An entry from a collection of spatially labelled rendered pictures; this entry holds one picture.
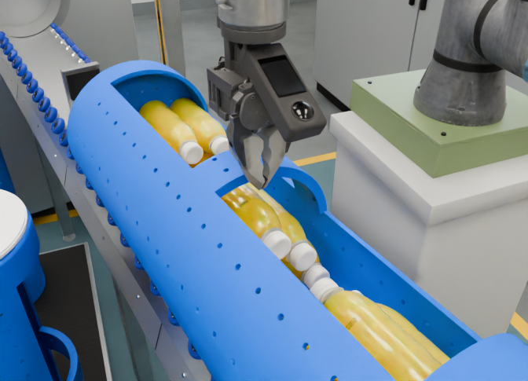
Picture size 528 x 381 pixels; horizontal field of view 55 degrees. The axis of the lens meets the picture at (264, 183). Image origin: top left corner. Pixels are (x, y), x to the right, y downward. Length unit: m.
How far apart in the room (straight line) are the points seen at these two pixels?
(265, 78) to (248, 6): 0.07
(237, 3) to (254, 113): 0.12
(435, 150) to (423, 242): 0.15
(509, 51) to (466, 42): 0.10
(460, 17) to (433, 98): 0.13
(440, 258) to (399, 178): 0.16
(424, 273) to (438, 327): 0.21
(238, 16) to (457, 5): 0.42
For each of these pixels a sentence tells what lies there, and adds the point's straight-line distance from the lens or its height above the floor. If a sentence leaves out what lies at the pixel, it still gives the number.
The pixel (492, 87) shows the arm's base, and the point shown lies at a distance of 0.90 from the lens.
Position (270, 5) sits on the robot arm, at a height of 1.46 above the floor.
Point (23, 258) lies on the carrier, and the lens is 0.99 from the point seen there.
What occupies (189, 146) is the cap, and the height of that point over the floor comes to 1.14.
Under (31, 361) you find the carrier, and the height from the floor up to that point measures 0.78.
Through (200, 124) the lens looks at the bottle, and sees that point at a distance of 1.01.
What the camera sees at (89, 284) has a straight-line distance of 2.13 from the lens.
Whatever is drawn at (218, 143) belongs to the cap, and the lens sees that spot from 0.97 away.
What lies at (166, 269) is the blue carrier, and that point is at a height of 1.13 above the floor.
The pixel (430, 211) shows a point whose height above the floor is 1.14.
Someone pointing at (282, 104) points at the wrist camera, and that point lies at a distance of 0.52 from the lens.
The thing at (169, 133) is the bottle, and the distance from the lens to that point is 0.97.
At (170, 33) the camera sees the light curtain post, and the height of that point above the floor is 1.08.
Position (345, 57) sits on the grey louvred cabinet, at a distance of 3.39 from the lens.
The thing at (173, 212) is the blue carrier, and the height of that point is 1.19.
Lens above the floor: 1.61
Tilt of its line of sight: 35 degrees down
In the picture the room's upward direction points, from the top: straight up
